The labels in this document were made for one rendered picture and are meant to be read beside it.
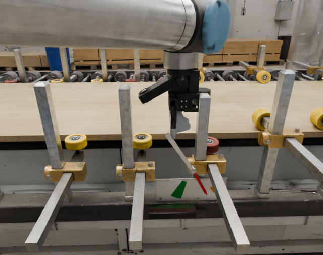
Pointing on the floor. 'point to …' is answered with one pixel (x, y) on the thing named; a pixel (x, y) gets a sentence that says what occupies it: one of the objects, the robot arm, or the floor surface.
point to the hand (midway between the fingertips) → (171, 134)
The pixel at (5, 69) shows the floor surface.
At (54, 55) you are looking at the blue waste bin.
